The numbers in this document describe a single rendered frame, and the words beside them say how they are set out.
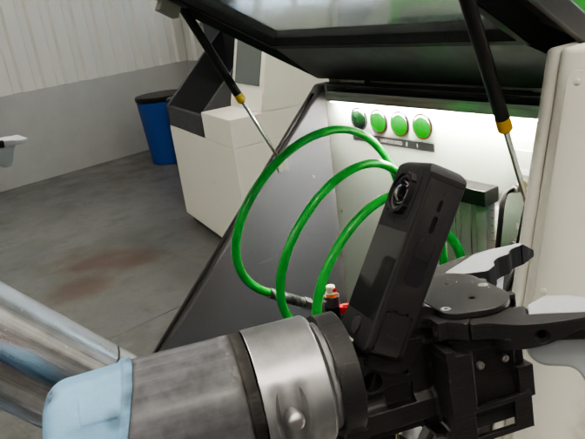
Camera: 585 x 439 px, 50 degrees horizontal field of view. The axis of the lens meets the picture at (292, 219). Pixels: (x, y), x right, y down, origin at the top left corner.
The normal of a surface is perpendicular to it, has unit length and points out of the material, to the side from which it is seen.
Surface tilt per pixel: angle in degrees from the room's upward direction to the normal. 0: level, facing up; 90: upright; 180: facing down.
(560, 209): 76
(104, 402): 28
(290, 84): 90
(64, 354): 61
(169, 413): 53
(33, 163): 90
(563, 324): 82
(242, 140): 90
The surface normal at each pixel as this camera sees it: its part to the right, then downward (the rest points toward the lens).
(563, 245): -0.80, 0.07
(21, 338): 0.64, -0.36
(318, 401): 0.25, 0.03
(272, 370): 0.09, -0.52
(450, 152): -0.80, 0.30
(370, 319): -0.90, -0.32
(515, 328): -0.38, 0.25
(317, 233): 0.59, 0.21
